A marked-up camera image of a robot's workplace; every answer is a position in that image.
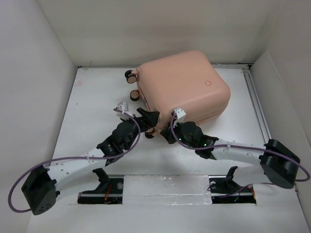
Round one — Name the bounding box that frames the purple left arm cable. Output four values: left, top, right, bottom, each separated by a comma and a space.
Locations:
8, 109, 141, 214

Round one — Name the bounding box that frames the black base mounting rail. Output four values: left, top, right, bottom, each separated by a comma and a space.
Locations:
77, 176, 256, 204

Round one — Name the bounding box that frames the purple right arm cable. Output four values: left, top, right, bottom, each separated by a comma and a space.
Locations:
170, 116, 310, 183

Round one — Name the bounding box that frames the white foam cover block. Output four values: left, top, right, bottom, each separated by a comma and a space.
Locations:
122, 174, 212, 205

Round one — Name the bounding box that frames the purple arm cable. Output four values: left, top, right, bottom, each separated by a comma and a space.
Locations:
170, 116, 310, 183
8, 109, 141, 214

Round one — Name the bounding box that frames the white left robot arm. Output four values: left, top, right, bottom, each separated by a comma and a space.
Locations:
21, 105, 160, 216

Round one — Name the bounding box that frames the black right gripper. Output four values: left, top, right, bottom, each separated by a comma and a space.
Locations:
159, 119, 197, 150

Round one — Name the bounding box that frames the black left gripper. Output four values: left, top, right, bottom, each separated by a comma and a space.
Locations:
120, 108, 158, 150

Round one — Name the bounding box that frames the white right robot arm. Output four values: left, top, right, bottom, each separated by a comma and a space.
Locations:
160, 122, 300, 191

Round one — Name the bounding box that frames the pink hard-shell suitcase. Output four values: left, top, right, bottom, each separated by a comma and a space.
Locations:
124, 50, 231, 138

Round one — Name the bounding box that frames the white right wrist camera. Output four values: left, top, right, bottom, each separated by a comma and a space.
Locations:
173, 107, 186, 127

